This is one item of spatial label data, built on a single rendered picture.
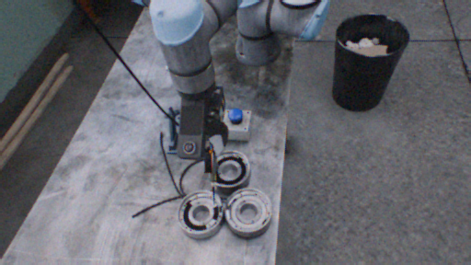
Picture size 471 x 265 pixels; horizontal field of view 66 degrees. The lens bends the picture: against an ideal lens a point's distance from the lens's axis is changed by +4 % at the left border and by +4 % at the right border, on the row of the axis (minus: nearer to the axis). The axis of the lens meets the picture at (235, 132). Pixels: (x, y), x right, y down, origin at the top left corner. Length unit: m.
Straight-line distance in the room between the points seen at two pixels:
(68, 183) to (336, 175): 1.26
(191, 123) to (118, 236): 0.37
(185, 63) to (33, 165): 1.81
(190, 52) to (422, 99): 1.84
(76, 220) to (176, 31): 0.58
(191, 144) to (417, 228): 1.34
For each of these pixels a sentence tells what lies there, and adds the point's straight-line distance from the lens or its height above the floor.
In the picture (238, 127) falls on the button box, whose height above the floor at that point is 0.84.
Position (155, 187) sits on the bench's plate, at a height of 0.80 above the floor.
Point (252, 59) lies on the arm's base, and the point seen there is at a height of 0.83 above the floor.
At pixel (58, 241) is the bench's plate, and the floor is 0.80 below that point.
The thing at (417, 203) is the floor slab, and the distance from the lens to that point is 1.84.
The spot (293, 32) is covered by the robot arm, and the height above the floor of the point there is 0.95.
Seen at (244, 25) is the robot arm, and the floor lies 0.93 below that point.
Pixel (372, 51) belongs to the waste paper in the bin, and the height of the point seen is 0.35.
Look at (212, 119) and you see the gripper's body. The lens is 0.64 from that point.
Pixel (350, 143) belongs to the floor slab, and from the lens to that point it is 1.95.
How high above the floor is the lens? 1.55
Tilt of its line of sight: 51 degrees down
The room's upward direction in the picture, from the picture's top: 9 degrees counter-clockwise
